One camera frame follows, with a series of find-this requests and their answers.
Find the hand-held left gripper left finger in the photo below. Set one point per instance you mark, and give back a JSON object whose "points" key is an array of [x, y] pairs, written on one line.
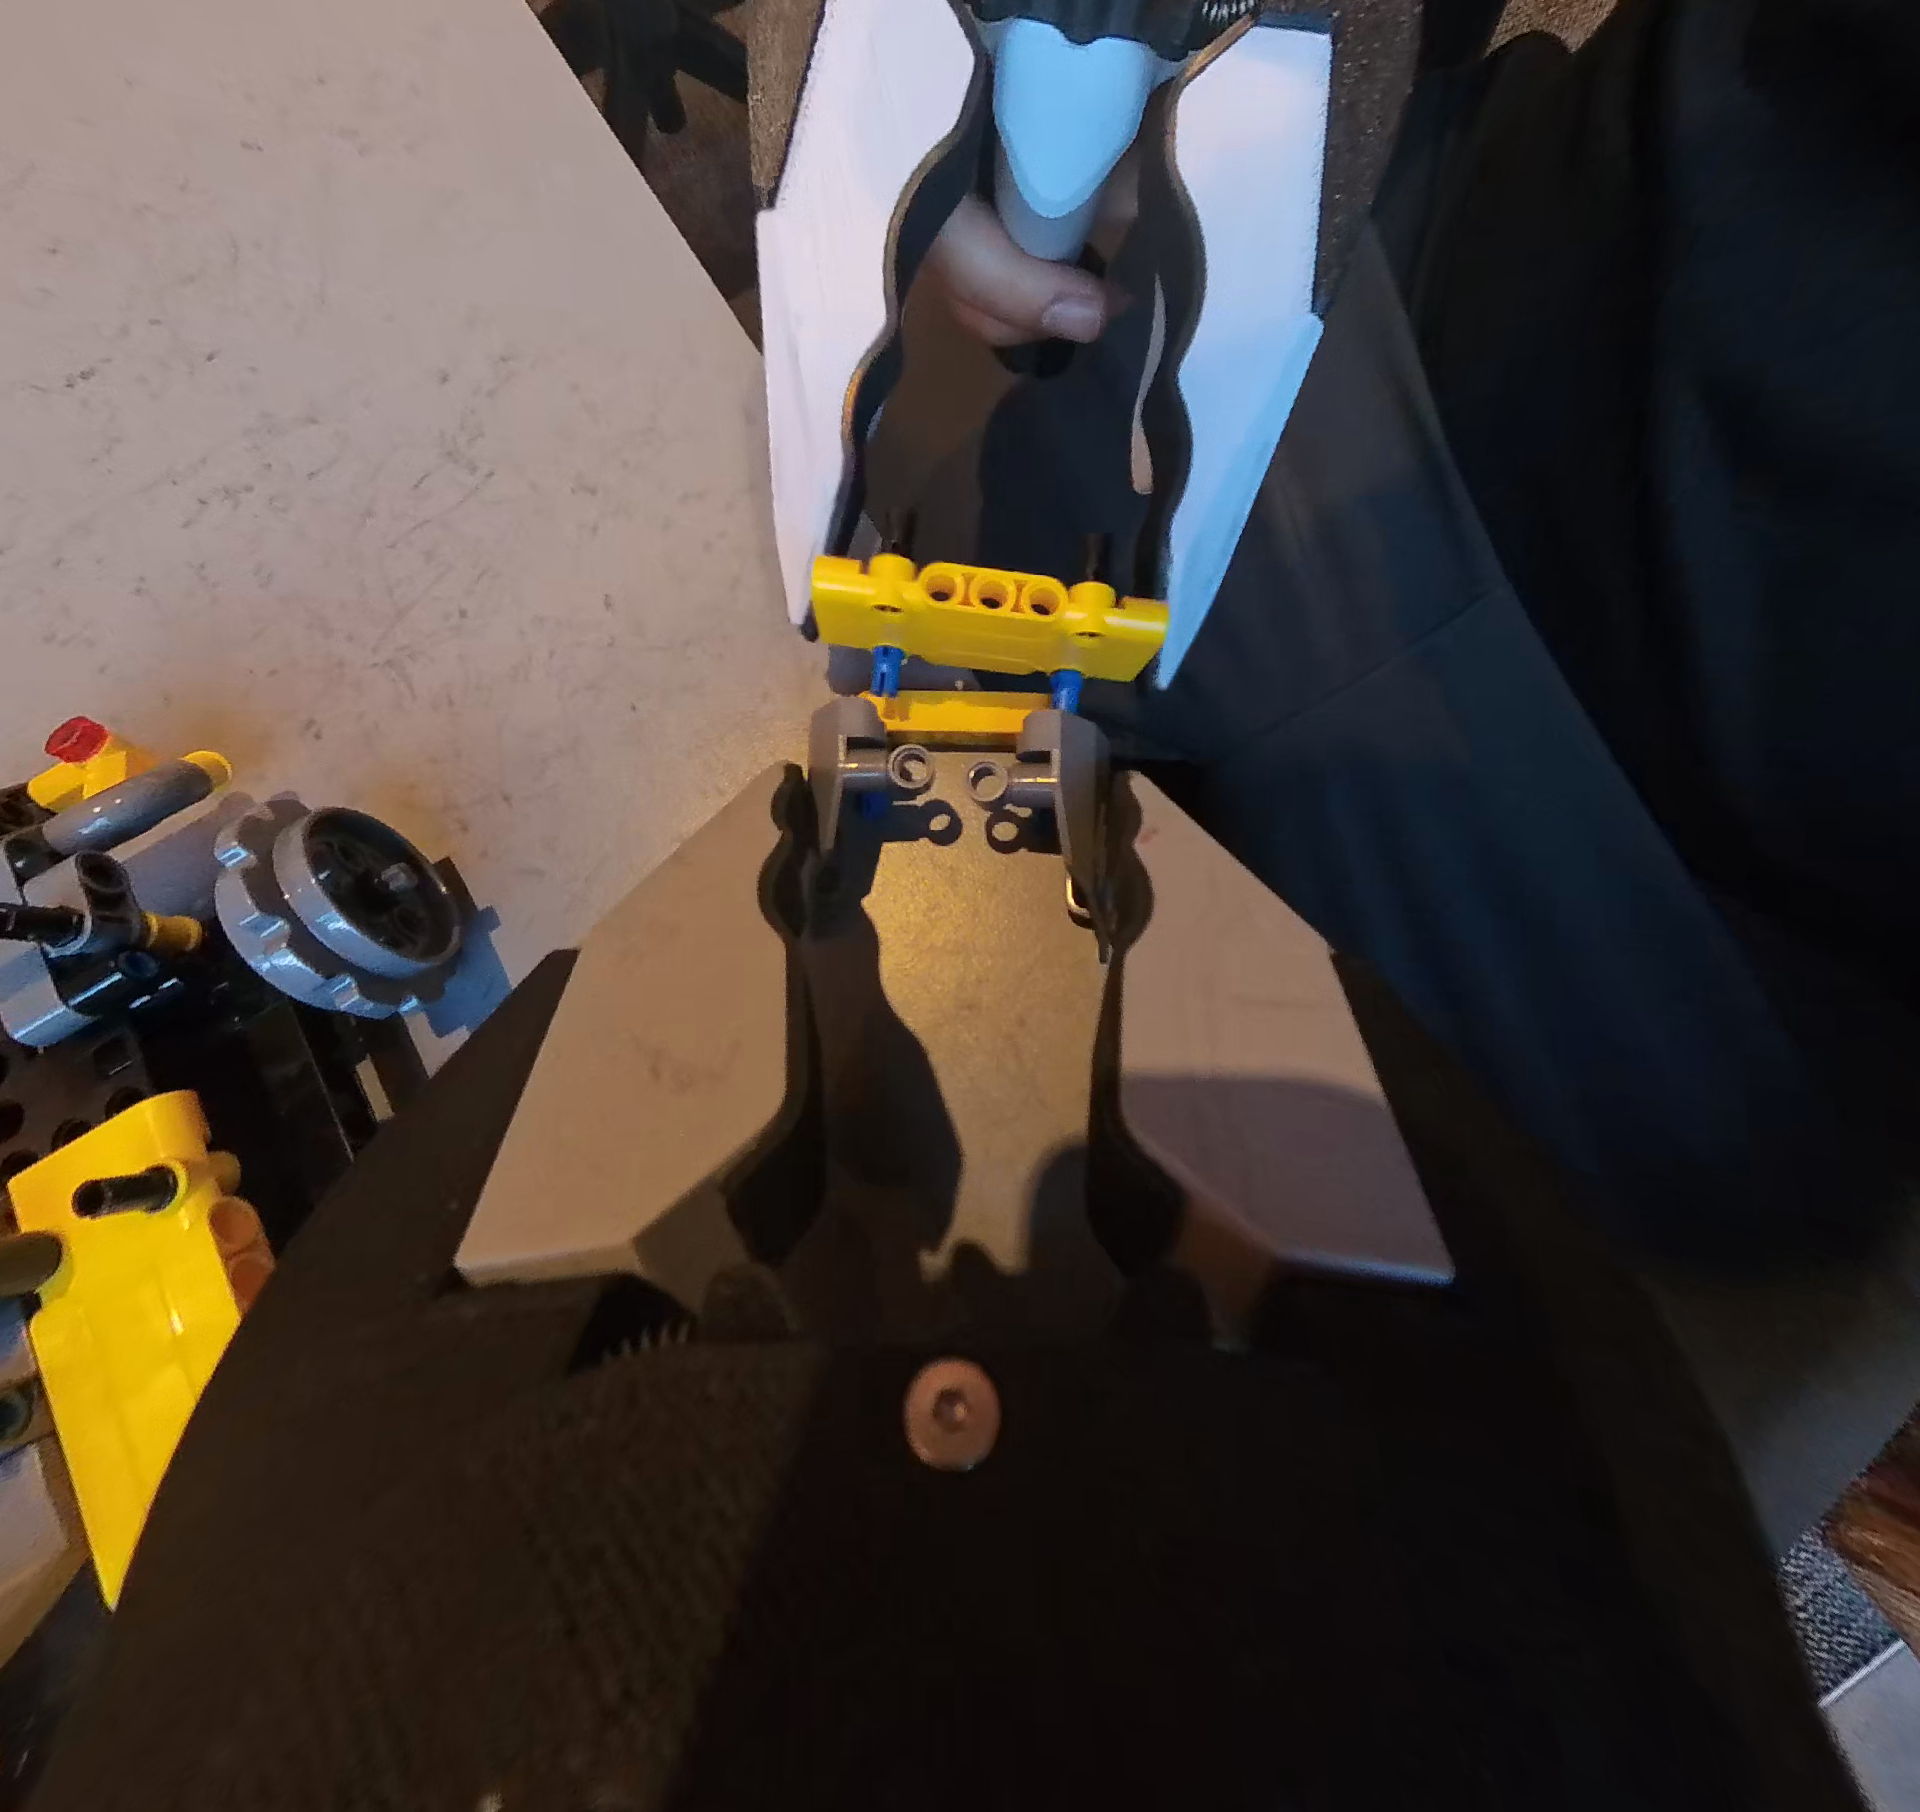
{"points": [[646, 1077]]}

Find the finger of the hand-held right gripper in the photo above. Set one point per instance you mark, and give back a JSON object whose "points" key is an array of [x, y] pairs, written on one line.
{"points": [[847, 236], [1252, 312]]}

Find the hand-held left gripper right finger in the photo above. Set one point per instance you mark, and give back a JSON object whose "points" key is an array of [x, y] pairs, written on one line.
{"points": [[1261, 1092]]}

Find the grey brick bucket assembly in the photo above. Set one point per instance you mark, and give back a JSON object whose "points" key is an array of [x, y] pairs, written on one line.
{"points": [[833, 762]]}

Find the yellow brick panel with pins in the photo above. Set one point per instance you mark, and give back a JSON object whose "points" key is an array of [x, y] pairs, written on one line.
{"points": [[839, 621]]}

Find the grey desk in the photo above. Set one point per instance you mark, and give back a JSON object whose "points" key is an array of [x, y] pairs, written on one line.
{"points": [[301, 268]]}

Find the person's right hand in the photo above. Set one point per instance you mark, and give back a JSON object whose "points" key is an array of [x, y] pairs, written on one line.
{"points": [[1021, 297]]}

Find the yellow black brick vehicle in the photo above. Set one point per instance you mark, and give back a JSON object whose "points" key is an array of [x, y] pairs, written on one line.
{"points": [[135, 1287]]}

